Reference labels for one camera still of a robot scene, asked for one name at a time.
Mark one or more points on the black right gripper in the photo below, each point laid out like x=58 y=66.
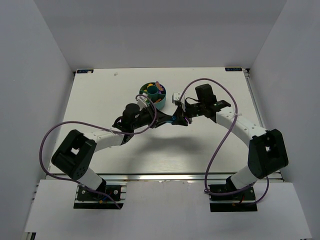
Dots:
x=183 y=114

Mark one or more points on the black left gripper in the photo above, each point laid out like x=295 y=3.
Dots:
x=155 y=117

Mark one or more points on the teal long lego brick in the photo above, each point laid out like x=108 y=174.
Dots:
x=173 y=118

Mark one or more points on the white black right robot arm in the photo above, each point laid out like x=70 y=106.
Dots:
x=226 y=116

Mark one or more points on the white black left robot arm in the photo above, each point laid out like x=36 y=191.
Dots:
x=74 y=155

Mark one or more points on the teal round divided container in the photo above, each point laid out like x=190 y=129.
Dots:
x=154 y=94

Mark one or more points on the right blue corner label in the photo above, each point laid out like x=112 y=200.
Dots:
x=233 y=69

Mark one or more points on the blue corner label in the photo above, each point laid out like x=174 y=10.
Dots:
x=233 y=69
x=84 y=71

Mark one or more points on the left blue corner label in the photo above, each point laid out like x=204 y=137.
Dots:
x=84 y=71

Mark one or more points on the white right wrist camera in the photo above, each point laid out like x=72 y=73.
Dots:
x=178 y=100

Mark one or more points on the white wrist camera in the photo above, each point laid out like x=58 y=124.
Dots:
x=178 y=100
x=143 y=101

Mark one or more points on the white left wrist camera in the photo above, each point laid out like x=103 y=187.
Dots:
x=143 y=101

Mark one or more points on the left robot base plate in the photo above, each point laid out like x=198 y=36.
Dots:
x=87 y=200

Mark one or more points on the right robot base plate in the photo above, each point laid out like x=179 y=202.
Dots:
x=244 y=201

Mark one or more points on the aluminium right table rail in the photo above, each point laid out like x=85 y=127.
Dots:
x=262 y=120

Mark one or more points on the aluminium table rail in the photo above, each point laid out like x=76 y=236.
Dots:
x=167 y=177
x=262 y=120

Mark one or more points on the aluminium front table rail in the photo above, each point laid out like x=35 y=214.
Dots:
x=167 y=177

